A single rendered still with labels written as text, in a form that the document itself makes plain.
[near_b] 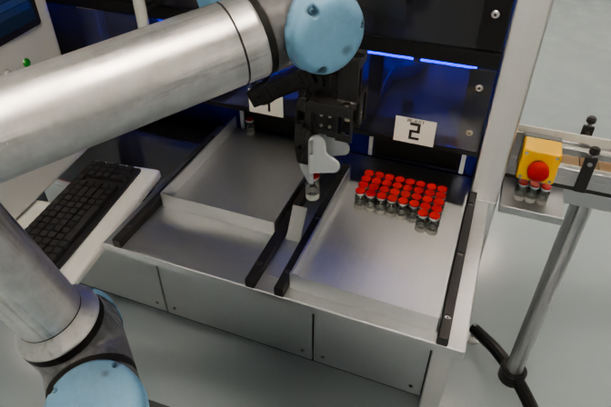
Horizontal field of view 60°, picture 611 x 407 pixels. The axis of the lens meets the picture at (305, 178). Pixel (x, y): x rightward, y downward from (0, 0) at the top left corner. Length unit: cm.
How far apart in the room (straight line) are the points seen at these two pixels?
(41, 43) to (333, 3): 100
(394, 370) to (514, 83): 99
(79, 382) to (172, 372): 124
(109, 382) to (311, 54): 47
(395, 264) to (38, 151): 72
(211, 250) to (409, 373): 87
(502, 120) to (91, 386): 83
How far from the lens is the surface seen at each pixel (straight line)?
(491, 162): 114
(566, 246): 146
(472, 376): 198
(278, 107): 120
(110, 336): 80
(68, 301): 75
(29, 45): 134
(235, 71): 45
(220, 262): 102
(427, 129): 112
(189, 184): 121
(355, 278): 98
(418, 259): 103
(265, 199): 114
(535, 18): 101
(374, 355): 169
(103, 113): 44
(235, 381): 190
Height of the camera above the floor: 160
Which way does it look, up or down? 37 degrees down
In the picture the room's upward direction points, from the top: straight up
